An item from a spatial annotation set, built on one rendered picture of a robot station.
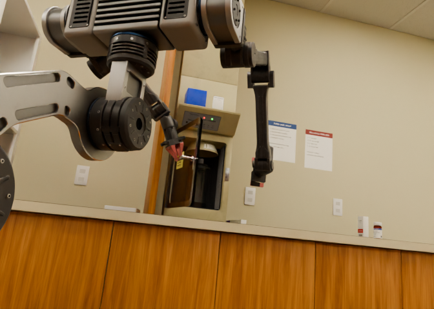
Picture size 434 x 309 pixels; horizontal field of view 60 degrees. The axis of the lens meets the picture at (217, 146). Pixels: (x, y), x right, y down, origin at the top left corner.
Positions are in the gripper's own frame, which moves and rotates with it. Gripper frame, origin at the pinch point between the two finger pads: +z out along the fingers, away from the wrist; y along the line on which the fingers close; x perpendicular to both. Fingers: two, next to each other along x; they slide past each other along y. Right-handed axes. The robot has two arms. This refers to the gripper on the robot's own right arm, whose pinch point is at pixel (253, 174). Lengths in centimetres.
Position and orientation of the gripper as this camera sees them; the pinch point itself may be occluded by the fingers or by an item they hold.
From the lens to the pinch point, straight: 187.8
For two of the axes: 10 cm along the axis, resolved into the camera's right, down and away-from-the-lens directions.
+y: 1.0, -9.6, 2.6
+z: -2.4, 2.3, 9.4
